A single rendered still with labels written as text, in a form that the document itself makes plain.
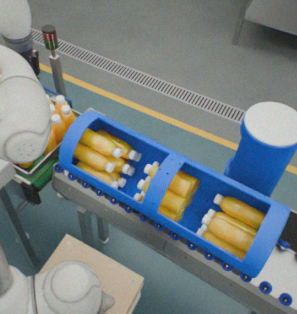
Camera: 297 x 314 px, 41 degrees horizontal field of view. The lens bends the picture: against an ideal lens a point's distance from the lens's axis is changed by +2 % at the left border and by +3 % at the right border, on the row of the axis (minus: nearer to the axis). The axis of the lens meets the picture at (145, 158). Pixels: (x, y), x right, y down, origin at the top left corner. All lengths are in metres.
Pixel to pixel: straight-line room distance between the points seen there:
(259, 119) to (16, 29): 1.17
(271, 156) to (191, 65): 2.04
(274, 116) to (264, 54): 2.14
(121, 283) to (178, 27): 3.23
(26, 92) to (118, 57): 3.07
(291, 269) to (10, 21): 1.32
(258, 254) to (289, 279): 0.31
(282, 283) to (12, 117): 1.24
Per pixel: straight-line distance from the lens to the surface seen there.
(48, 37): 2.01
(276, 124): 1.97
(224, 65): 3.87
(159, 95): 3.47
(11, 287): 1.15
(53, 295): 1.15
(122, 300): 1.41
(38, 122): 0.75
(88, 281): 1.15
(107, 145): 1.58
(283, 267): 1.70
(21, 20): 1.28
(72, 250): 1.47
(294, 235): 2.72
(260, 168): 2.02
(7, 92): 0.80
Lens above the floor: 2.40
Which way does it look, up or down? 53 degrees down
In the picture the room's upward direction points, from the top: 3 degrees clockwise
